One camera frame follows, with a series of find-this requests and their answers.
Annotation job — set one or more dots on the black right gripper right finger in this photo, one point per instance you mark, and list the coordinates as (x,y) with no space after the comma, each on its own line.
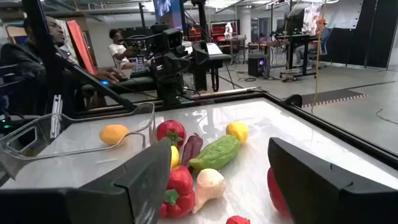
(311,186)

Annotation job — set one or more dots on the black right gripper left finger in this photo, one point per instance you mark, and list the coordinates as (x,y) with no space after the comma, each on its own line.
(130,193)

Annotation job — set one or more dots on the red toy bell pepper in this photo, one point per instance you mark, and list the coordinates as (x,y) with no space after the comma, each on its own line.
(180,183)

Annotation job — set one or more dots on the small yellow toy fruit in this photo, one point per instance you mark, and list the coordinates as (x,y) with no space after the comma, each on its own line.
(174,157)

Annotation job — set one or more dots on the orange toy produce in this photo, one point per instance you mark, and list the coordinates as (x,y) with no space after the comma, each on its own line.
(112,134)

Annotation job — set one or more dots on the red toy tomato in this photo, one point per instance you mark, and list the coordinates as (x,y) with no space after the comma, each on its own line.
(169,128)

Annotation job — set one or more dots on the small red toy produce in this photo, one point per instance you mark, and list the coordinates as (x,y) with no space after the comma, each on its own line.
(237,220)

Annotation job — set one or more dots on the yellow toy lemon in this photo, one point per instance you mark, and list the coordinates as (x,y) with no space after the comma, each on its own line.
(237,130)

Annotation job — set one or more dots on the green toy bitter gourd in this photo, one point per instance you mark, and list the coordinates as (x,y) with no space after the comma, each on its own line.
(216,153)

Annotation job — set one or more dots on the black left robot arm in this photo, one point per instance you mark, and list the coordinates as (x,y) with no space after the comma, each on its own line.
(169,71)

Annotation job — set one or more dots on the large red toy produce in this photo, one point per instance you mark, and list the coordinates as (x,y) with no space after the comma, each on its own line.
(275,196)

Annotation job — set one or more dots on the purple toy eggplant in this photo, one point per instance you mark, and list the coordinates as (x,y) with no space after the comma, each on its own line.
(191,151)

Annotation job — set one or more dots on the white toy garlic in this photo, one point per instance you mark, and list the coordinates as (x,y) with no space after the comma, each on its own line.
(209,186)

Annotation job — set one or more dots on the red white hazard tape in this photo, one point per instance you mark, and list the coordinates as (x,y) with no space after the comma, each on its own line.
(334,100)

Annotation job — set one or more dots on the clear plastic basket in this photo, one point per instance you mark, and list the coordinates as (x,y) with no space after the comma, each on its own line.
(31,155)

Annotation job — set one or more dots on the black computer tower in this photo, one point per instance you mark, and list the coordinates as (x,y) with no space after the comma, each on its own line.
(256,65)

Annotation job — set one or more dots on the black desk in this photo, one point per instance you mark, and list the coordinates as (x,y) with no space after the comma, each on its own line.
(295,53)

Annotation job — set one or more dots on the person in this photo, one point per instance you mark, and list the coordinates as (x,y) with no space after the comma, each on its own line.
(18,59)
(320,34)
(118,51)

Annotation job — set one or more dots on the red board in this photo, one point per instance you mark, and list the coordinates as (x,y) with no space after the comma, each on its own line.
(81,46)

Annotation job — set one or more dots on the black bench table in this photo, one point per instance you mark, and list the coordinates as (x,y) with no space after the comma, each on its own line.
(214,57)

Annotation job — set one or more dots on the black monitor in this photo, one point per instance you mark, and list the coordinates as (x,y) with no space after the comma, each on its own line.
(293,21)

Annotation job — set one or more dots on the black table edge frame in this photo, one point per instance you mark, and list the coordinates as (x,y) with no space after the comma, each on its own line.
(342,133)

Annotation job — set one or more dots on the black frame strut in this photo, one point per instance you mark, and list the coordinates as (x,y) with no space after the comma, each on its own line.
(40,37)

